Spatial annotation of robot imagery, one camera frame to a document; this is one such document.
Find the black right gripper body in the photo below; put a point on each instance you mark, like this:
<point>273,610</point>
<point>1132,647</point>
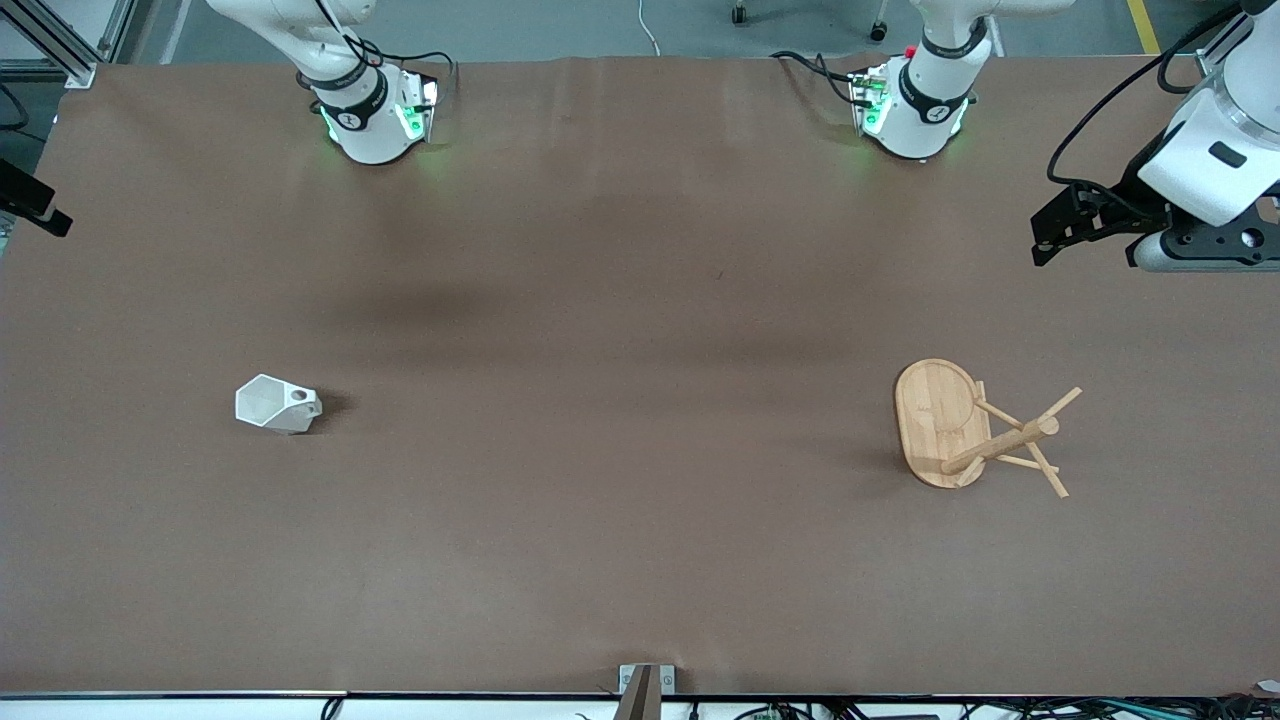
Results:
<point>28,201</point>

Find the aluminium frame profile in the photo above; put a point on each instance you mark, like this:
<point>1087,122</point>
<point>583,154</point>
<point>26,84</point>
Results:
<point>1222,45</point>
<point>60,50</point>

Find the white faceted cup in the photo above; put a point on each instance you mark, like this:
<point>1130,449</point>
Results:
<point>265,405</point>

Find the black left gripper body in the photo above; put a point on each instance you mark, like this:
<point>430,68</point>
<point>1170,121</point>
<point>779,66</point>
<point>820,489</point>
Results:
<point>1118,205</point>

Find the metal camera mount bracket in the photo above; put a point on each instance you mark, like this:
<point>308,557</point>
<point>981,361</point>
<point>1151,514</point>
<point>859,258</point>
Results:
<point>640,685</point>

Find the brown paper table cover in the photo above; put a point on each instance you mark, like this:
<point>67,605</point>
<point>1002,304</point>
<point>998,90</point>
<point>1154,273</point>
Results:
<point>600,500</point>

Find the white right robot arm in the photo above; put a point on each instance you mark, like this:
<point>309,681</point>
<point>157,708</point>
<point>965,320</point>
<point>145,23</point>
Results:
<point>365,120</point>

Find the wooden cup rack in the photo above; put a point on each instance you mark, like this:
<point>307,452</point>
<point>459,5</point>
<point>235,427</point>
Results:
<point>930,420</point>

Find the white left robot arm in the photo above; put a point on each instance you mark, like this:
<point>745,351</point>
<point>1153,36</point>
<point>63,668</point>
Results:
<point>925,110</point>

